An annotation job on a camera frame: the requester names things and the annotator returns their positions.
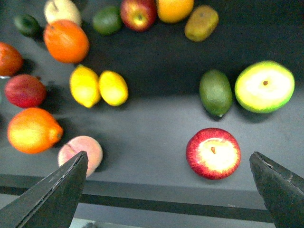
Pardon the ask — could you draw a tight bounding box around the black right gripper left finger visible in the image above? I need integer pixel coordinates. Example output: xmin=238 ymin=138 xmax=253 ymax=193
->
xmin=0 ymin=151 xmax=88 ymax=228

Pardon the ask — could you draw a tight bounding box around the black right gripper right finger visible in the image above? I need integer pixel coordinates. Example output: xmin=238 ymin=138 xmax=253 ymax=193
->
xmin=249 ymin=152 xmax=304 ymax=228

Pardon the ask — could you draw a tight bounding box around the large yellow lemon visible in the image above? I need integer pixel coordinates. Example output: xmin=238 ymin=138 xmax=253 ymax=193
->
xmin=69 ymin=64 xmax=101 ymax=108

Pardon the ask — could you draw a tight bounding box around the small yellow lemon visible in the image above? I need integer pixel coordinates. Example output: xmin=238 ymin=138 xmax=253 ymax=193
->
xmin=99 ymin=70 xmax=129 ymax=106

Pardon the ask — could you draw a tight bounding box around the pink peach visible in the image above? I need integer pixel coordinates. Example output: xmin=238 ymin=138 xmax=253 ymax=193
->
xmin=57 ymin=135 xmax=103 ymax=177

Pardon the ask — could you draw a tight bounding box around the orange mango-like fruit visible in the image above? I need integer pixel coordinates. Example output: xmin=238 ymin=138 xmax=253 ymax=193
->
xmin=7 ymin=107 xmax=64 ymax=154

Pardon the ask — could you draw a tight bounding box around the red apple front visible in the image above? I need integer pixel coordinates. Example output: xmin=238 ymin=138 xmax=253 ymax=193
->
xmin=186 ymin=128 xmax=241 ymax=180

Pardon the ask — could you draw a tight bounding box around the green apple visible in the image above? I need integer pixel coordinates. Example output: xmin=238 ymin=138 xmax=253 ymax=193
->
xmin=234 ymin=60 xmax=295 ymax=114

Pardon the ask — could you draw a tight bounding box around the red pomegranate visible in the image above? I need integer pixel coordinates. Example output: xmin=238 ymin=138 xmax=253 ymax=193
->
xmin=4 ymin=74 xmax=47 ymax=108

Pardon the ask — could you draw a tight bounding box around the green avocado front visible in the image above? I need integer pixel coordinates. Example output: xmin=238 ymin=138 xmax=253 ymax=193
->
xmin=199 ymin=69 xmax=233 ymax=118

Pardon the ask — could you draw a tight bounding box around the orange persimmon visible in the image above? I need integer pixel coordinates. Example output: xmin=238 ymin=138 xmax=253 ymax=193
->
xmin=0 ymin=42 xmax=24 ymax=76

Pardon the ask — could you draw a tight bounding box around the large orange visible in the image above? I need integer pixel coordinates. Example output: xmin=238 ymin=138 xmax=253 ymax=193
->
xmin=43 ymin=19 xmax=90 ymax=64

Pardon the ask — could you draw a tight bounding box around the dark green avocado left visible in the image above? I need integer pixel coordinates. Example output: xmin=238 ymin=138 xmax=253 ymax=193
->
xmin=14 ymin=14 xmax=40 ymax=38

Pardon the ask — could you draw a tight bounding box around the brown kiwi lower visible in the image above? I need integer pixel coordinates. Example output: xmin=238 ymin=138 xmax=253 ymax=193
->
xmin=184 ymin=5 xmax=219 ymax=42

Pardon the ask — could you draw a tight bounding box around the white pear lower left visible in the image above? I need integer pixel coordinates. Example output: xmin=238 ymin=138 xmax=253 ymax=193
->
xmin=44 ymin=0 xmax=82 ymax=26

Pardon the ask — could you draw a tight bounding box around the red yellow apple centre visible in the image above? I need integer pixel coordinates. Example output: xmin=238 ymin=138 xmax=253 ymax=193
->
xmin=120 ymin=0 xmax=157 ymax=32

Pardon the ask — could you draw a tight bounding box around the orange yellow fruit centre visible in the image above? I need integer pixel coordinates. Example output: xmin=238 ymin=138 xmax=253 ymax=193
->
xmin=156 ymin=0 xmax=194 ymax=23

